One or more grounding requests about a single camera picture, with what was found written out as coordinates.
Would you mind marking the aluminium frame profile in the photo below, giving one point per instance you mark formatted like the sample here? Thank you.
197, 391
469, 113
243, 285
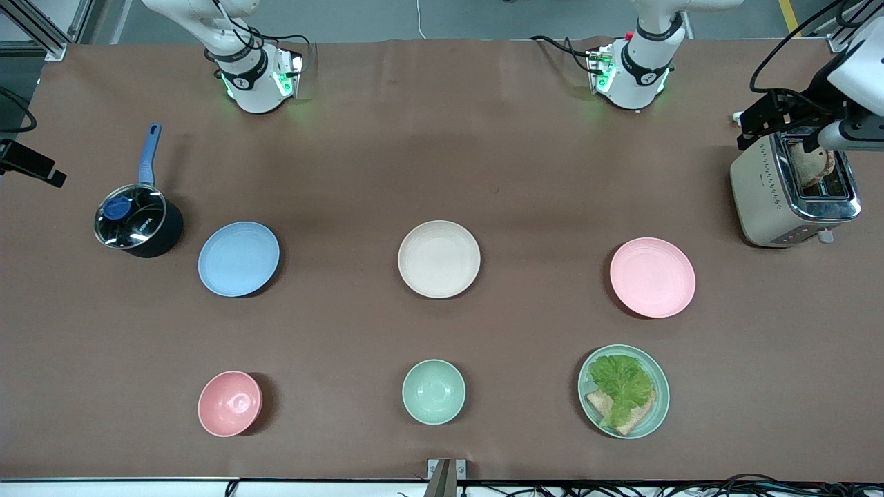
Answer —
48, 34

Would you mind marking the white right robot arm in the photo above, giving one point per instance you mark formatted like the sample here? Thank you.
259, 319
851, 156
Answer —
252, 86

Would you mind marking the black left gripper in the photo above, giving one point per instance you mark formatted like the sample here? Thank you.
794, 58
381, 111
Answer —
812, 101

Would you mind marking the green lettuce leaf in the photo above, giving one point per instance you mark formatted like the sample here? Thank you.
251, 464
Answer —
621, 383

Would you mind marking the glass lid with blue knob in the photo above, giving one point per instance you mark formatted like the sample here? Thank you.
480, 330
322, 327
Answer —
130, 215

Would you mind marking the white power plug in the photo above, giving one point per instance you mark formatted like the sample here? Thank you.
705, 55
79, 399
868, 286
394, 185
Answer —
737, 119

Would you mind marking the brown bread slice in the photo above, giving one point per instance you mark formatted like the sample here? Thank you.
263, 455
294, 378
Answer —
635, 417

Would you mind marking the blue plate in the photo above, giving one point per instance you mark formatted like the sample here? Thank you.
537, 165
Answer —
238, 259

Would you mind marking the silver beige toaster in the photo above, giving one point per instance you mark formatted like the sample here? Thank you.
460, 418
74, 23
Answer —
766, 197

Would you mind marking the beige plate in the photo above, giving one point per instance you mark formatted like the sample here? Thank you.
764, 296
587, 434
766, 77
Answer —
439, 259

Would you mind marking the green bowl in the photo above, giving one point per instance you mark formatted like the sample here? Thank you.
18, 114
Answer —
434, 391

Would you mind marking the pink bowl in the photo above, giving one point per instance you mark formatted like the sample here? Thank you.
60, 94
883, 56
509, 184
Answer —
229, 404

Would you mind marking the toasted bread slice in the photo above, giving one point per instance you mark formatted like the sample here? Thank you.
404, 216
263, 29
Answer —
811, 166

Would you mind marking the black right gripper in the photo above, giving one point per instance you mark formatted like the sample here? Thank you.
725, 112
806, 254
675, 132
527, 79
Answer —
27, 162

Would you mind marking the pink plate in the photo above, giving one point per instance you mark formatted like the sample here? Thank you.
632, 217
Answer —
652, 277

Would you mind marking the grey metal bracket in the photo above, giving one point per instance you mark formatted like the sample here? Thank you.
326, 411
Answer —
447, 476

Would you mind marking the green plate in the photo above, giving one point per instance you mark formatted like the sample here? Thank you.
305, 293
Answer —
659, 407

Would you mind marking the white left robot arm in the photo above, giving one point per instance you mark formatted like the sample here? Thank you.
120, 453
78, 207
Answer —
639, 72

